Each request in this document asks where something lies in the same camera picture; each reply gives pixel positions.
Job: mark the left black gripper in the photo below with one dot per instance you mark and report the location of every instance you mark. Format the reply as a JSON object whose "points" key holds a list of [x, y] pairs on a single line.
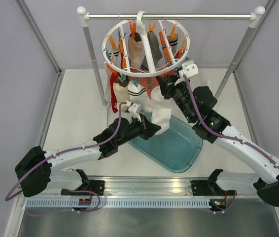
{"points": [[148, 128]]}

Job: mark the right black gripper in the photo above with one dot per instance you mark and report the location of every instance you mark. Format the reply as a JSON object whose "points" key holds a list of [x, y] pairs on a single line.
{"points": [[167, 84]]}

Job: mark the white fluffy sock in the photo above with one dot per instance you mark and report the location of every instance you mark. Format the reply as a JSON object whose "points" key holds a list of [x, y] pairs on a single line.
{"points": [[161, 110]]}

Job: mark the white black-striped sock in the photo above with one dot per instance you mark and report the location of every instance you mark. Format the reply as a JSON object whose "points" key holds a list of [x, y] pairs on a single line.
{"points": [[138, 94]]}

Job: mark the white cloth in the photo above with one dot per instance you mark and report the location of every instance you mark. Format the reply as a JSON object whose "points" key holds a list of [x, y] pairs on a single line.
{"points": [[107, 94]]}

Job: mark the white round clip hanger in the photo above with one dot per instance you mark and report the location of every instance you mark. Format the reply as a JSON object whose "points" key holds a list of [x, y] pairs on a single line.
{"points": [[174, 42]]}

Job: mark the red sock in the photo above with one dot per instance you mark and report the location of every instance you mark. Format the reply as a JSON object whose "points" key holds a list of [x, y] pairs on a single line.
{"points": [[112, 79]]}

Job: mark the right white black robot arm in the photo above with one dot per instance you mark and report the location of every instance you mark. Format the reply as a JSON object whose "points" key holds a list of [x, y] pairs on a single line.
{"points": [[197, 106]]}

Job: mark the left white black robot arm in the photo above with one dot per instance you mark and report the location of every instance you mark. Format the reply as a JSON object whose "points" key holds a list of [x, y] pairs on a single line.
{"points": [[40, 170]]}

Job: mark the coral brown towel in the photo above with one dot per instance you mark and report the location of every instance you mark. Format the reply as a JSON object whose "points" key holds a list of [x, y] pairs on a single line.
{"points": [[151, 82]]}

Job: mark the teal plastic basin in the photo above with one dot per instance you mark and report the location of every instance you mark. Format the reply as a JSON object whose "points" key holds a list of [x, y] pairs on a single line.
{"points": [[176, 149]]}

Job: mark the white striped rear sock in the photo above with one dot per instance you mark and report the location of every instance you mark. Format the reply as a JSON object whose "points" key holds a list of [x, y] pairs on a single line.
{"points": [[113, 54]]}

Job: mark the white silver clothes rack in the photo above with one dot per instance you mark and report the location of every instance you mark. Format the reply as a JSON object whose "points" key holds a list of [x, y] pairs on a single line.
{"points": [[254, 18]]}

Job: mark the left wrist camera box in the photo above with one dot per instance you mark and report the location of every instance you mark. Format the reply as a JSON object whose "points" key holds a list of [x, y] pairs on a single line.
{"points": [[134, 110]]}

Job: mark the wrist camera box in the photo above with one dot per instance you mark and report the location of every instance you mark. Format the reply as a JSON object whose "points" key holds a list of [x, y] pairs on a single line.
{"points": [[134, 110], [189, 69]]}

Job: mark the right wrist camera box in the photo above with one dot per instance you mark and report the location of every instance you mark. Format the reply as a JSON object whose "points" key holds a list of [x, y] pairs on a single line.
{"points": [[189, 69]]}

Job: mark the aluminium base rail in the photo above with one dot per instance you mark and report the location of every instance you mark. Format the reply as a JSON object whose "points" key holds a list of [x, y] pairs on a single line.
{"points": [[151, 187]]}

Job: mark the white slotted cable duct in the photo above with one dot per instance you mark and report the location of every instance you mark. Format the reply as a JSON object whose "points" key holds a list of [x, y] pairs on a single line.
{"points": [[120, 202]]}

